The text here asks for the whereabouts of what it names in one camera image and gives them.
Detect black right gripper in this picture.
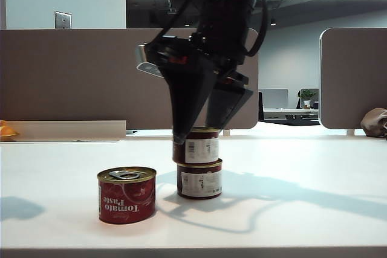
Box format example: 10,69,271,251
145,36,254,146

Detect red tomato paste can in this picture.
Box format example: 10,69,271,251
97,166,157,225
177,158,224,200
172,127,220,164

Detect grey background screen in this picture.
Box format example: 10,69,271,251
259,88,288,109

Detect white background desk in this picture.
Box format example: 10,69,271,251
262,108,320,120

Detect green potted plant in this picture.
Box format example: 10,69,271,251
299,88,317,110

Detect narrow brown desk partition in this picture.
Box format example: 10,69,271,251
319,27,387,131

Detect brown cloth bag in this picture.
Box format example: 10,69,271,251
359,108,387,138

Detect orange plastic bag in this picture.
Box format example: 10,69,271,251
0,120,19,141

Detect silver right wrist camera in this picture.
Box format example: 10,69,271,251
135,44,166,78

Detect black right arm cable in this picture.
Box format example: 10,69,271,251
149,0,209,47
241,0,269,58

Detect metal wall switch plate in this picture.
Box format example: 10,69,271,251
54,10,73,30

